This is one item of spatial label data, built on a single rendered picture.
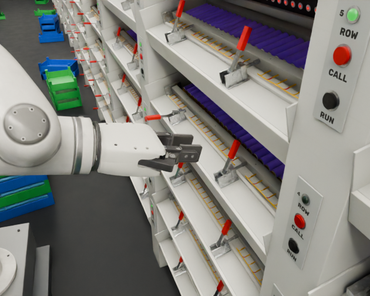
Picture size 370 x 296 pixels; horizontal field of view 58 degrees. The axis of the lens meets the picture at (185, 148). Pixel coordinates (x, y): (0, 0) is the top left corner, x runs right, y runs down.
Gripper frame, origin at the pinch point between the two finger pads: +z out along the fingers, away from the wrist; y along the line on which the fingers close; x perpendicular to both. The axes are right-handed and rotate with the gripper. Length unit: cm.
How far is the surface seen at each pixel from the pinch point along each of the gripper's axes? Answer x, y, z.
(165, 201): -45, -42, 22
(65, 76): -69, -243, 7
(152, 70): 0.7, -42.7, 7.7
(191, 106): -2.7, -26.4, 13.5
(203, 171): -8.3, -5.1, 8.5
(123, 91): -25, -96, 16
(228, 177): -5.7, 0.9, 10.2
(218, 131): -2.5, -12.0, 13.8
